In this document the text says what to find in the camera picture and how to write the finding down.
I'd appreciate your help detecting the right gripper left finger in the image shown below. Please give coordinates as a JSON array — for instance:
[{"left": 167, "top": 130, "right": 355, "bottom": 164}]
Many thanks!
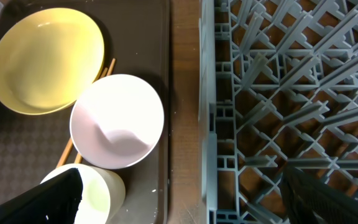
[{"left": 0, "top": 168, "right": 83, "bottom": 224}]

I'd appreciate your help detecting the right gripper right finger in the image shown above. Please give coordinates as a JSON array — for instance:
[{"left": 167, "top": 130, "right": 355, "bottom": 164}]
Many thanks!
[{"left": 280, "top": 166, "right": 358, "bottom": 224}]

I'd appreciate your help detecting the pale green cup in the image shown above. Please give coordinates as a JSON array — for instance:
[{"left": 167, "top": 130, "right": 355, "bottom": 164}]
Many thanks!
[{"left": 42, "top": 164, "right": 126, "bottom": 224}]

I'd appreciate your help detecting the pink bowl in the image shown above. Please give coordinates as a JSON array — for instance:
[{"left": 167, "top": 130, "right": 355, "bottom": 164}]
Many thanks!
[{"left": 70, "top": 74, "right": 165, "bottom": 169}]

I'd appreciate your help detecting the yellow plate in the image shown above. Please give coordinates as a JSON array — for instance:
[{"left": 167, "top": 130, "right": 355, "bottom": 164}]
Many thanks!
[{"left": 0, "top": 7, "right": 104, "bottom": 115}]

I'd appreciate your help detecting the grey dishwasher rack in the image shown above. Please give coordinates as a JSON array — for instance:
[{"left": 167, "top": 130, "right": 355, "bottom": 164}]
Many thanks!
[{"left": 198, "top": 0, "right": 358, "bottom": 223}]

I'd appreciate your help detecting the dark brown serving tray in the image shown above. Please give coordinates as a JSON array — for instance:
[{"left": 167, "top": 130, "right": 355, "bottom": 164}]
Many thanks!
[{"left": 0, "top": 0, "right": 170, "bottom": 224}]

